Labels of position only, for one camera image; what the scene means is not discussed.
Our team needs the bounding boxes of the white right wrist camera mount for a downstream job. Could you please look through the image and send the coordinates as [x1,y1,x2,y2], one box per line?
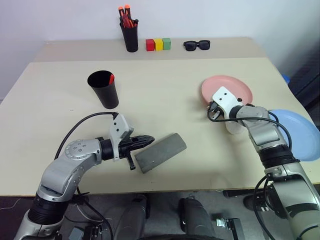
[211,86,244,119]

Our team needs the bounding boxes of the white cup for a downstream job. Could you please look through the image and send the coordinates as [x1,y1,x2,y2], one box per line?
[224,119,244,135]

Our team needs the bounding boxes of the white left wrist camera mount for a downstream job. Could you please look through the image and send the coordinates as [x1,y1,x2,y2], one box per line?
[108,113,135,162]

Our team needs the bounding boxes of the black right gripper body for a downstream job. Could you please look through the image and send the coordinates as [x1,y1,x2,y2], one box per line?
[209,106,225,121]

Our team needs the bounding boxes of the black sunglasses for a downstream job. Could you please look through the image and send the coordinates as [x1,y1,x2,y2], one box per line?
[183,39,211,52]

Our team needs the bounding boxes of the black floor connector box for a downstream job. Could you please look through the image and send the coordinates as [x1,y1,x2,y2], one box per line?
[85,223,111,240]

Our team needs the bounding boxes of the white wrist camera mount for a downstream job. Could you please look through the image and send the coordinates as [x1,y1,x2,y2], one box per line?
[108,113,135,162]
[211,86,244,119]

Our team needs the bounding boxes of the metal bracket with black plate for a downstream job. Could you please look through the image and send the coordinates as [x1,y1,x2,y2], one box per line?
[214,217,243,240]

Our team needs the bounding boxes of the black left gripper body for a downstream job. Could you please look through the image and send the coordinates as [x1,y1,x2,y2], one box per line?
[118,136,137,173]

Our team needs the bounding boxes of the grey glasses case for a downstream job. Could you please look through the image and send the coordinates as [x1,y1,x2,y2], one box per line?
[134,132,188,175]

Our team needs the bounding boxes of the tall black pen holder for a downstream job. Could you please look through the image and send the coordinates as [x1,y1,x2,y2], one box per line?
[119,19,139,53]

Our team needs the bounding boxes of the blue plate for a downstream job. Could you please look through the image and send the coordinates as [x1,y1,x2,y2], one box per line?
[268,108,320,162]

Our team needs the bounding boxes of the black caster wheel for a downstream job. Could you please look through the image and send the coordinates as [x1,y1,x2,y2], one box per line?
[243,194,261,211]

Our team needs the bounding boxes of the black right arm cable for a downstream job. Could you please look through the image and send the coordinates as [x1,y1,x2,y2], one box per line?
[206,101,294,152]

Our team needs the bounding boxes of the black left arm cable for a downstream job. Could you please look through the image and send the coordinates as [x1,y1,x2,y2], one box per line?
[54,111,120,161]

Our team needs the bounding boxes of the orange capped red pen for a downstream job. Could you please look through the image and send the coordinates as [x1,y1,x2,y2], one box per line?
[117,5,126,26]
[124,3,133,26]

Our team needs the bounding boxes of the short black table frame bar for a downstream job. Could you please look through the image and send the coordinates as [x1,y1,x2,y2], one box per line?
[222,189,259,199]

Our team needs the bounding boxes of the wide black cup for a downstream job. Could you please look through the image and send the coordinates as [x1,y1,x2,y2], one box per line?
[87,70,120,110]

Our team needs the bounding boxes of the dark grey rounded shape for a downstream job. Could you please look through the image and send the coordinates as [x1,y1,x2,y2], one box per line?
[177,195,214,237]
[113,194,151,240]

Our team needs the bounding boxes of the pink plate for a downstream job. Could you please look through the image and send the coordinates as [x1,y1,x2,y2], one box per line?
[201,75,254,107]

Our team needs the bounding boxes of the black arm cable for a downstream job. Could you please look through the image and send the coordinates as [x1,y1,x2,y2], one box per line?
[206,101,294,152]
[54,111,120,161]

